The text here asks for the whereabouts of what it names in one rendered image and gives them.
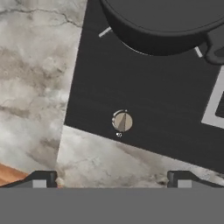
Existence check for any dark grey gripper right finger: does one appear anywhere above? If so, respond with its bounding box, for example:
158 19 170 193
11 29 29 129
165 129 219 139
166 170 224 189

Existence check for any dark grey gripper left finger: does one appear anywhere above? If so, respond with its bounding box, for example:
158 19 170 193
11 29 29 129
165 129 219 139
1 170 58 189

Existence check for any black pot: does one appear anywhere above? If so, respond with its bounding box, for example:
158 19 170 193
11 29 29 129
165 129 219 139
99 0 224 67

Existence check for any silver hob knob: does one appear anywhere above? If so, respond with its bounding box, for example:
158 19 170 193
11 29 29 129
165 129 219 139
111 108 134 134

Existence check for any black hob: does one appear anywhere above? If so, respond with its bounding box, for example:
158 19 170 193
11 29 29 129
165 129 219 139
64 0 224 175

